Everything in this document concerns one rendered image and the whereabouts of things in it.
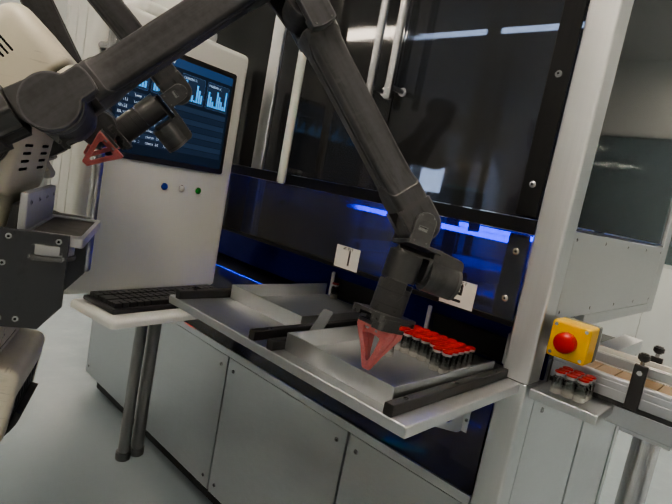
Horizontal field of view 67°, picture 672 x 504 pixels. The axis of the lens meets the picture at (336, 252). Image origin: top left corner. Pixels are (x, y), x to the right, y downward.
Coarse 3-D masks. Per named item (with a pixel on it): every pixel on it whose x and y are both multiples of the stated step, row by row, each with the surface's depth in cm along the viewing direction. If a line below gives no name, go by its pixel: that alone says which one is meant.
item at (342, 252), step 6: (342, 246) 137; (336, 252) 139; (342, 252) 137; (348, 252) 136; (354, 252) 134; (360, 252) 133; (336, 258) 139; (342, 258) 137; (354, 258) 134; (336, 264) 139; (342, 264) 137; (354, 264) 134; (354, 270) 134
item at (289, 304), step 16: (240, 288) 125; (256, 288) 133; (272, 288) 137; (288, 288) 141; (304, 288) 145; (320, 288) 150; (256, 304) 120; (272, 304) 116; (288, 304) 131; (304, 304) 135; (320, 304) 138; (336, 304) 141; (288, 320) 113; (304, 320) 111; (336, 320) 118
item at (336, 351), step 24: (288, 336) 96; (312, 336) 101; (336, 336) 106; (312, 360) 92; (336, 360) 88; (360, 360) 99; (384, 360) 101; (408, 360) 104; (360, 384) 84; (384, 384) 80; (408, 384) 82; (432, 384) 87
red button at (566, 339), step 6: (558, 336) 95; (564, 336) 95; (570, 336) 94; (558, 342) 95; (564, 342) 94; (570, 342) 94; (576, 342) 94; (558, 348) 95; (564, 348) 94; (570, 348) 94
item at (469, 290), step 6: (462, 282) 113; (468, 282) 112; (468, 288) 112; (474, 288) 111; (462, 294) 113; (468, 294) 112; (474, 294) 111; (444, 300) 116; (450, 300) 115; (462, 300) 113; (468, 300) 112; (456, 306) 114; (462, 306) 113; (468, 306) 112
